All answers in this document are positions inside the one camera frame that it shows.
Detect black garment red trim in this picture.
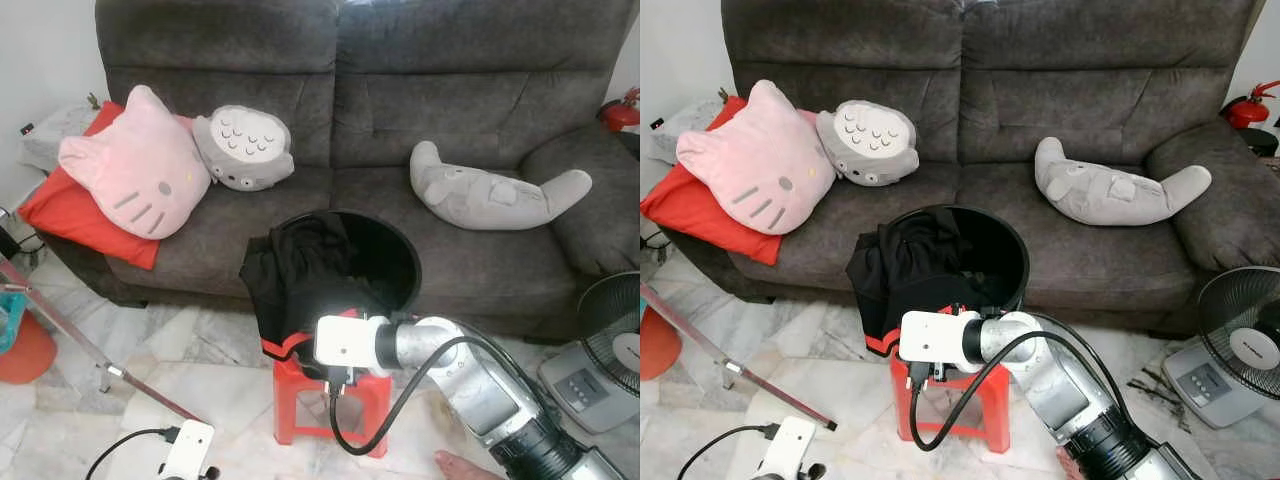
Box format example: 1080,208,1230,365
240,213,401,363
845,210,1001,356

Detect red cushion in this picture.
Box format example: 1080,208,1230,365
18,100,166,271
640,95,786,266

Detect orange bin teal bag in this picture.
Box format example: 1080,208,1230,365
640,305,681,381
0,285,58,386

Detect grey covered side table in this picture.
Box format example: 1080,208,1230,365
20,95,101,173
645,95,731,166

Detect red fire extinguisher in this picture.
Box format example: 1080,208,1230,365
1220,80,1280,131
600,88,641,133

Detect pink cat face pillow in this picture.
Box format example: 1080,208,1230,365
675,80,836,236
58,85,213,241

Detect black fan grey base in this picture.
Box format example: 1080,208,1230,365
1160,265,1280,431
538,270,641,433

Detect chrome clothes rack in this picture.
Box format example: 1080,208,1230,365
640,283,839,431
0,205,206,423

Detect long grey plush pillow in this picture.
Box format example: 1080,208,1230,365
1033,137,1213,226
410,140,593,231

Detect dark grey sofa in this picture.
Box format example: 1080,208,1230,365
45,0,641,336
665,0,1280,336

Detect round grey owl plush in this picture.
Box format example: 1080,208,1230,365
192,105,296,193
815,100,921,188

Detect black round bucket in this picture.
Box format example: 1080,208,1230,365
880,205,1031,321
250,210,423,331

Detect red plastic stool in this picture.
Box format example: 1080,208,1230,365
890,345,1013,454
272,340,393,459

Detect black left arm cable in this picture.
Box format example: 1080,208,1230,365
85,428,186,480
675,423,786,480

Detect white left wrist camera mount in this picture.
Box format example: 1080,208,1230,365
765,415,816,480
160,420,216,480

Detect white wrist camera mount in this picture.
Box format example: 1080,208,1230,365
765,415,816,480
313,312,391,386
898,310,976,366
160,420,216,480

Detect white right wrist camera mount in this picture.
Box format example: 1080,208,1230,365
898,310,976,366
313,312,391,386

